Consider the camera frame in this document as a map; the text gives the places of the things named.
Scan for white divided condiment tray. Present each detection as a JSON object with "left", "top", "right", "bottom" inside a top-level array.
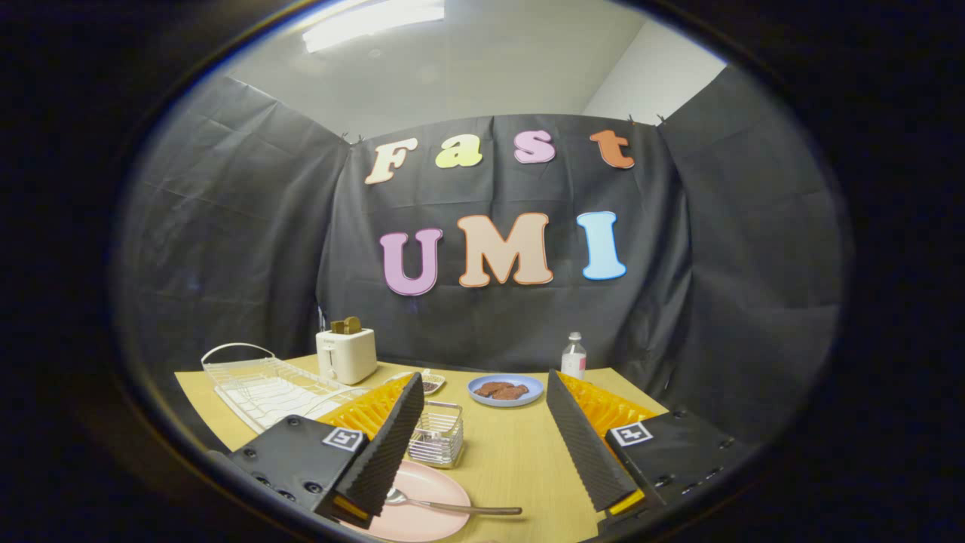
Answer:
[{"left": 384, "top": 369, "right": 446, "bottom": 395}]

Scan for metal wire basket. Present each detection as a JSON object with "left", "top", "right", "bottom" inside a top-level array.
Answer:
[{"left": 407, "top": 400, "right": 464, "bottom": 469}]

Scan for pink plate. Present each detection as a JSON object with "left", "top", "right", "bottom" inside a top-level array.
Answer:
[{"left": 339, "top": 460, "right": 472, "bottom": 543}]

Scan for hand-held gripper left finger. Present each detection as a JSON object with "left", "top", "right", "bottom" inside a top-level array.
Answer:
[{"left": 228, "top": 372, "right": 426, "bottom": 530}]

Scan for blue plate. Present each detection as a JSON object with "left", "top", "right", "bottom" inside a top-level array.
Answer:
[{"left": 467, "top": 373, "right": 544, "bottom": 408}]

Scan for white toaster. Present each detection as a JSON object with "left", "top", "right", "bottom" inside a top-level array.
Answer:
[{"left": 315, "top": 328, "right": 378, "bottom": 385}]

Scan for metal spoon with brown handle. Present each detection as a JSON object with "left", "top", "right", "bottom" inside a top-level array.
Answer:
[{"left": 385, "top": 487, "right": 523, "bottom": 517}]

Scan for brown meat pieces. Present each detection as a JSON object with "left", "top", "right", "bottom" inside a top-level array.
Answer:
[{"left": 473, "top": 381, "right": 529, "bottom": 400}]

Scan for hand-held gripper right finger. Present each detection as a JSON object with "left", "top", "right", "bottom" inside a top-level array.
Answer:
[{"left": 544, "top": 370, "right": 755, "bottom": 538}]

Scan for clear plastic bottle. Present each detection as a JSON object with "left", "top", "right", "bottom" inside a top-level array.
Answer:
[{"left": 561, "top": 332, "right": 587, "bottom": 381}]

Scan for black backdrop cloth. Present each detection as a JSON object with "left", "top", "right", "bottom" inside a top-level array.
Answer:
[{"left": 113, "top": 66, "right": 845, "bottom": 453}]

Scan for white wire dish rack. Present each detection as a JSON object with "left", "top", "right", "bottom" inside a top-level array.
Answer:
[{"left": 201, "top": 342, "right": 370, "bottom": 434}]

